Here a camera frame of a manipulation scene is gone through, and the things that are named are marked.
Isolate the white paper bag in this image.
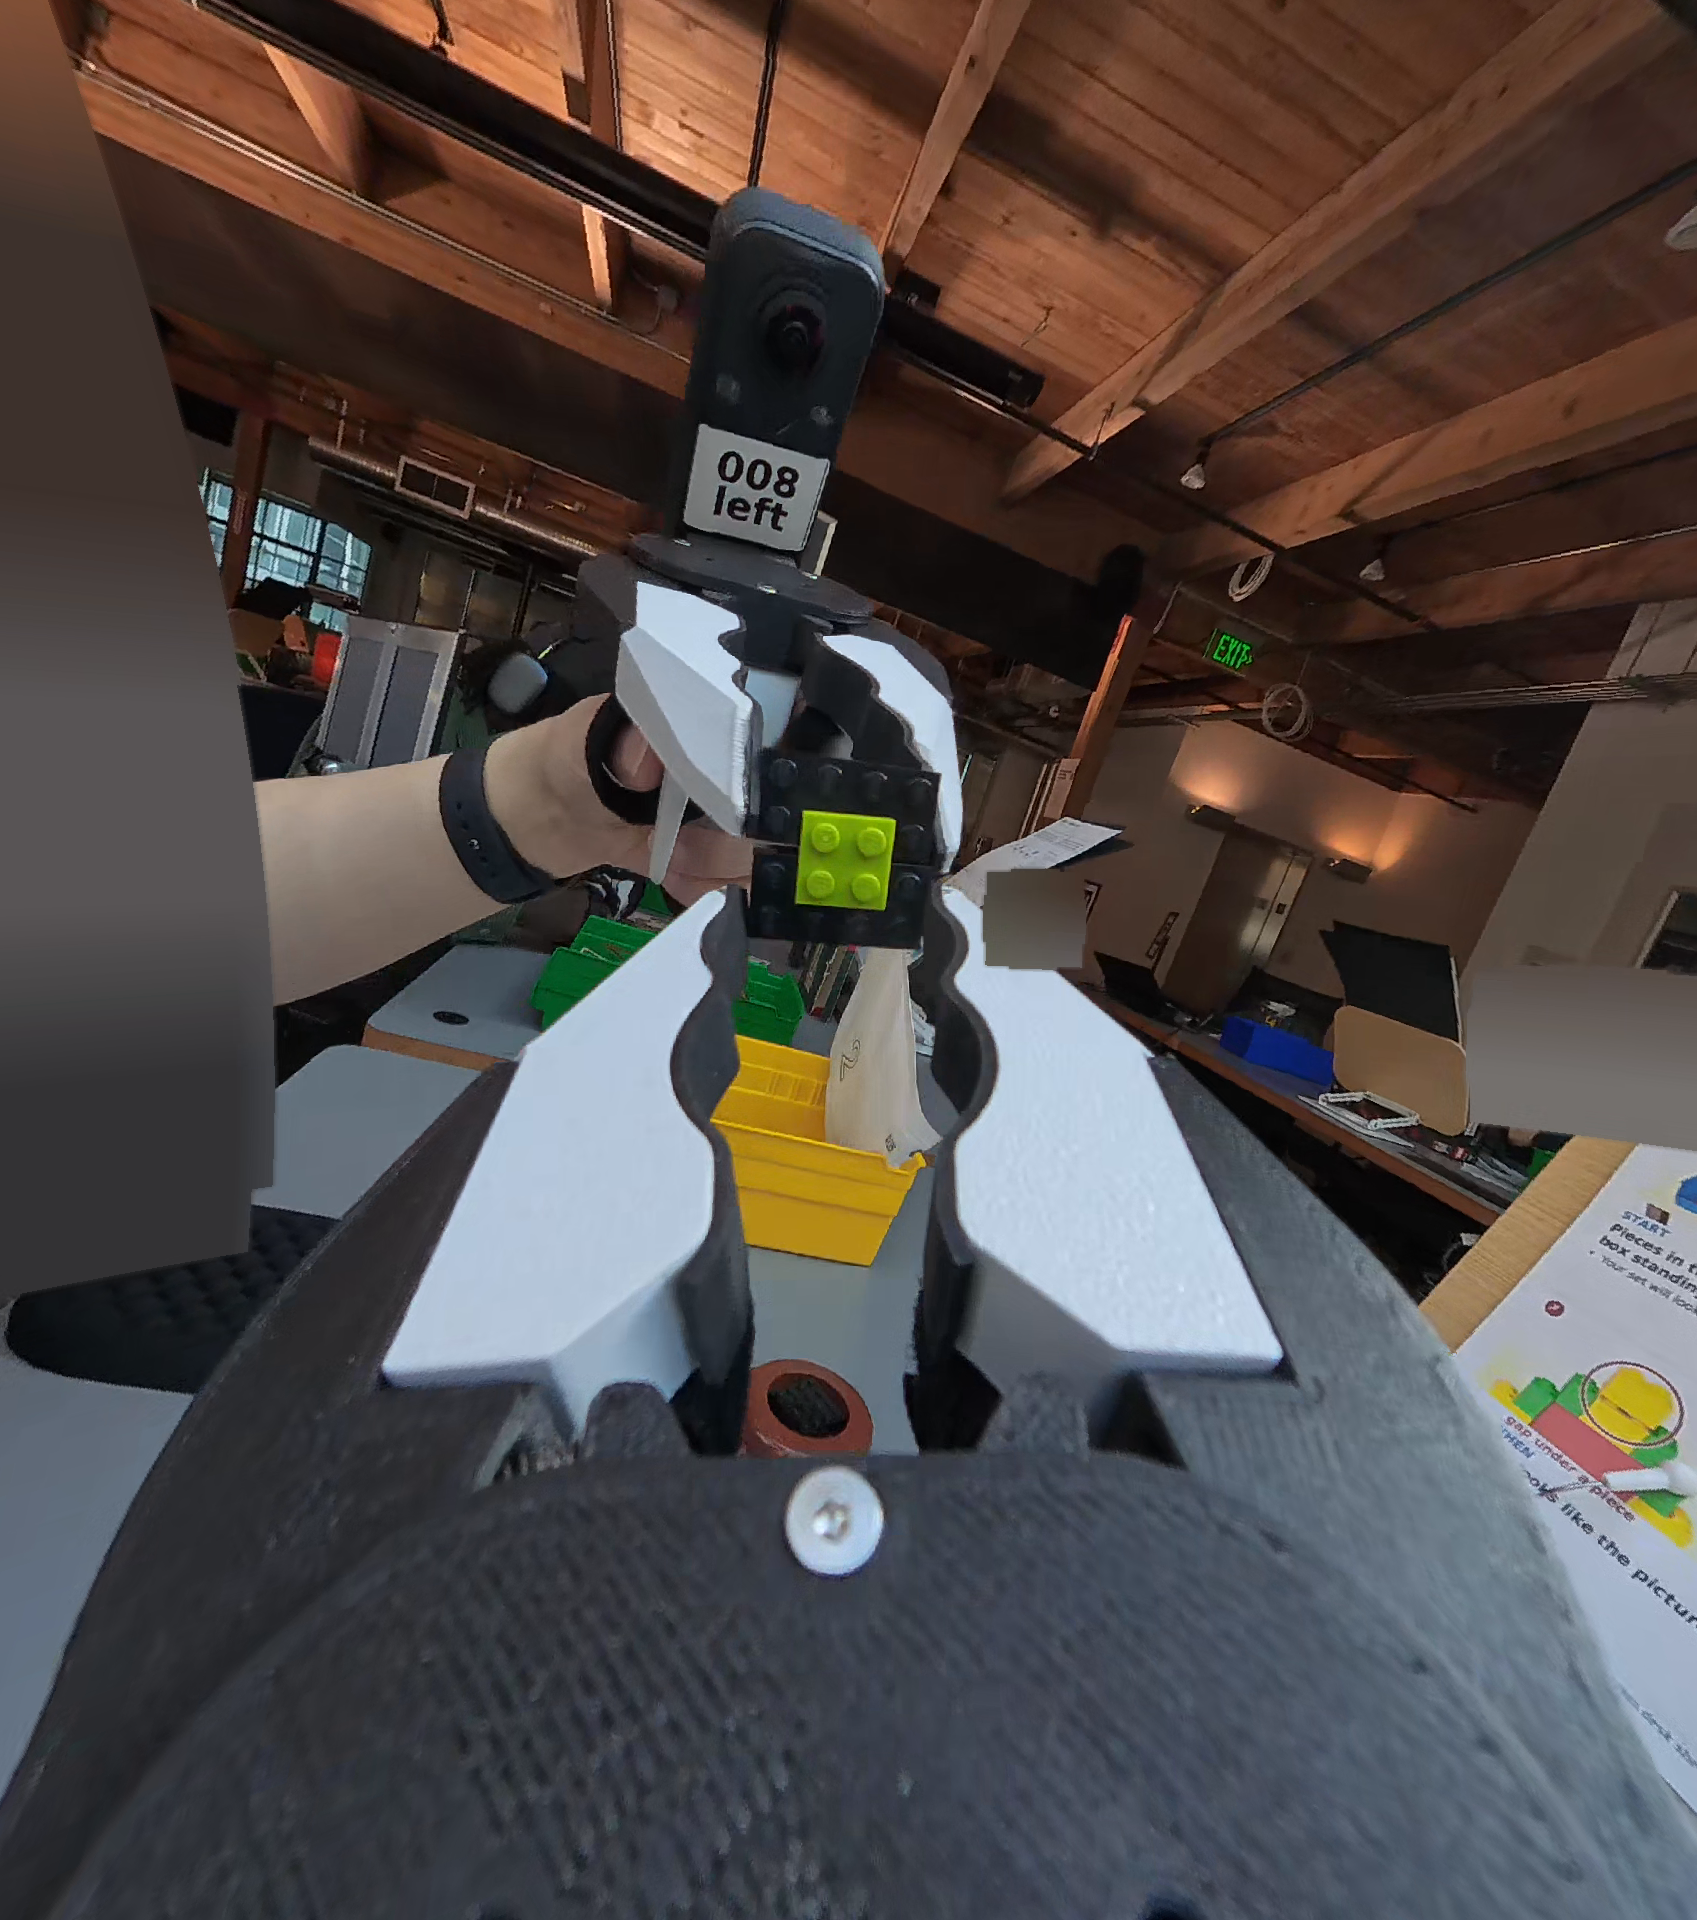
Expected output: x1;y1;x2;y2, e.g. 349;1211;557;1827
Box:
824;945;931;1175

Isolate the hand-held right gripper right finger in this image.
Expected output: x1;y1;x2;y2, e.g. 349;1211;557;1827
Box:
921;885;1291;1431

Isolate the black ceiling track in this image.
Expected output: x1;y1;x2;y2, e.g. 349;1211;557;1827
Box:
188;0;1048;410

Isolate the blue plastic bin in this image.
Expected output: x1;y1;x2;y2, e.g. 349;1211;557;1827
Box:
1219;1015;1339;1087

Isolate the black toy brick plate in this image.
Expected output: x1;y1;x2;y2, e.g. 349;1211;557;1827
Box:
747;748;946;949

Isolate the wooden book stand board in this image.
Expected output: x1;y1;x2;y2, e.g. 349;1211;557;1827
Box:
1416;1133;1647;1355

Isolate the grey desk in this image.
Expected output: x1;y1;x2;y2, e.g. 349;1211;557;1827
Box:
0;943;941;1920

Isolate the large printed instruction sheet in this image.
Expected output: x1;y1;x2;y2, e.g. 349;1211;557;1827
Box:
1450;983;1697;1920

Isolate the brown round toy piece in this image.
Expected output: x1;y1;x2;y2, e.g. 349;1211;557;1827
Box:
744;1359;876;1459

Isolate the green plastic bin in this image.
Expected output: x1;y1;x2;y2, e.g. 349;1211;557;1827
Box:
530;912;809;1052

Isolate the yellow plastic bin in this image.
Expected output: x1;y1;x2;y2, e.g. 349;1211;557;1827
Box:
708;1033;929;1272

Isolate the wooden pillar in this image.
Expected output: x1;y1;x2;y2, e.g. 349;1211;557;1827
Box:
1064;613;1152;816

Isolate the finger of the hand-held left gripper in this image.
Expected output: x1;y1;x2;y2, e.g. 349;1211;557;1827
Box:
614;583;771;838
801;626;971;876

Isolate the background wooden book stand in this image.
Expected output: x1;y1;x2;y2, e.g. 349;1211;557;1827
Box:
1316;1001;1475;1140

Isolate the black wristband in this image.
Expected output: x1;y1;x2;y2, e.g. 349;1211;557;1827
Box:
435;738;559;906

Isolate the lime green toy brick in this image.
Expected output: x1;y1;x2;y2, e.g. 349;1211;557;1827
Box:
796;809;899;912

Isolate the background instruction sheet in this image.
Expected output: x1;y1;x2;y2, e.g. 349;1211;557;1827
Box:
958;816;1129;882

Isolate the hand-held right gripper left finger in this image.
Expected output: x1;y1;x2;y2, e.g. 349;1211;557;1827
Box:
381;888;762;1441

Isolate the person's left hand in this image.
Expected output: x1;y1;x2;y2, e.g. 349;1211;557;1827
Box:
485;692;756;890

